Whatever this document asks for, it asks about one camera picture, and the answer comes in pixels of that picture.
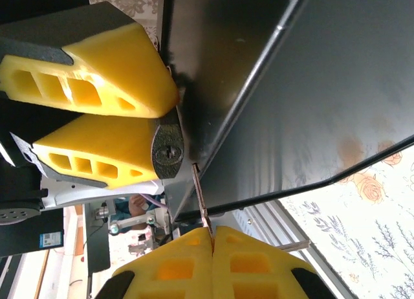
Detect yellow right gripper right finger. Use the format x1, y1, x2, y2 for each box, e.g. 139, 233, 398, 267
212, 226, 336, 299

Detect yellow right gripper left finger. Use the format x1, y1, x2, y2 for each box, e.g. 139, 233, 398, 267
93, 227, 215, 299

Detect dark metal padlock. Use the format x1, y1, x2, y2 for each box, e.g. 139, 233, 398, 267
150, 109, 186, 181

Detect metal keys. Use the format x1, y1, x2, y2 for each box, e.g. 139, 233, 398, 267
190, 162, 216, 248

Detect silver metal trim strip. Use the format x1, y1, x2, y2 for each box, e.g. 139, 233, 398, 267
237, 200, 358, 299

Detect person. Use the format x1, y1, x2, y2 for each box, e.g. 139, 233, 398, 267
113, 194, 164, 232

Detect person's hand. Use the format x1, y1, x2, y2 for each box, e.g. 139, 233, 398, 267
128, 194, 150, 217

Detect black box with painted lid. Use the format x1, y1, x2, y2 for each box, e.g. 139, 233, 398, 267
160, 0, 414, 223

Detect lavender cable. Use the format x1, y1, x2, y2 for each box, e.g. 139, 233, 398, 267
138, 194, 169, 211

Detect black upright post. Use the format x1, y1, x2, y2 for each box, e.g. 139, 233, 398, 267
84, 203, 111, 274

